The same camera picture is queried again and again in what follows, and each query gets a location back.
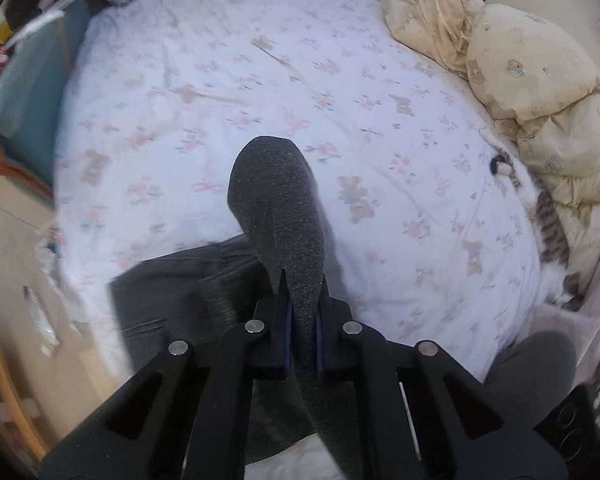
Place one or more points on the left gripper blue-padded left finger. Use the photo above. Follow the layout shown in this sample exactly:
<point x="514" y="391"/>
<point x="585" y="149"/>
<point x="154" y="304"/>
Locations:
<point x="186" y="414"/>

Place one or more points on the white floral bed sheet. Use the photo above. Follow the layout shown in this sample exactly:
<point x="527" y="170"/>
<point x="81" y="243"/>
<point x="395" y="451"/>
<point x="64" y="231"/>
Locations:
<point x="423" y="241"/>

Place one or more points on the dark grey pants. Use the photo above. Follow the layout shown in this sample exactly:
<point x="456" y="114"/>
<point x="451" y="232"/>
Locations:
<point x="280" y="259"/>

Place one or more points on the teal bed footboard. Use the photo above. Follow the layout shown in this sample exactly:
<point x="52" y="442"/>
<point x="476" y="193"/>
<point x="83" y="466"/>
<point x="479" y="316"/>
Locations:
<point x="31" y="90"/>

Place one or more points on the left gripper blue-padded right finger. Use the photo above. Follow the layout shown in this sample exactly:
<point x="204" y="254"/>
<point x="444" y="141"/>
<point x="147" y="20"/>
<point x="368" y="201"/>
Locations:
<point x="389" y="411"/>

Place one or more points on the cream bear print duvet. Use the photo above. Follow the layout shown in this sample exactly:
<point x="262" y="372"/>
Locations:
<point x="540" y="88"/>

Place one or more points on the light wooden furniture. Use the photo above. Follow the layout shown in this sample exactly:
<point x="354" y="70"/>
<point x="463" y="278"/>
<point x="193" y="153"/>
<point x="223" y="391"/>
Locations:
<point x="17" y="420"/>

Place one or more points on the silver snack wrapper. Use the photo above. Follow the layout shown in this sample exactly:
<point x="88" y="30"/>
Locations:
<point x="49" y="340"/>

